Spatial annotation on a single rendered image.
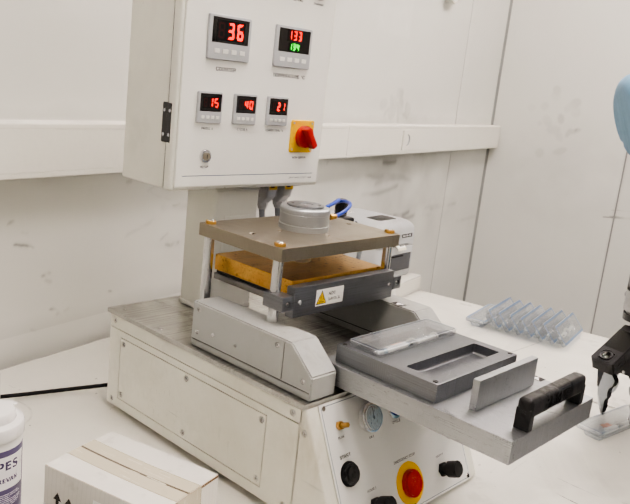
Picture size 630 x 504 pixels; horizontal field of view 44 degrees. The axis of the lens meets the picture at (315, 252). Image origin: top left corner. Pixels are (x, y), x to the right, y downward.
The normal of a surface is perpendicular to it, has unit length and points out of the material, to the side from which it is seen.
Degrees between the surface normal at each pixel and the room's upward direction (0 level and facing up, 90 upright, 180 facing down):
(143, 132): 90
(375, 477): 65
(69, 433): 0
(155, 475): 1
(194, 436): 90
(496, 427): 0
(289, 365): 90
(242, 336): 90
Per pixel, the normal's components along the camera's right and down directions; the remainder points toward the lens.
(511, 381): 0.73, 0.23
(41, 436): 0.11, -0.97
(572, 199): -0.52, 0.14
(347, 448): 0.70, -0.20
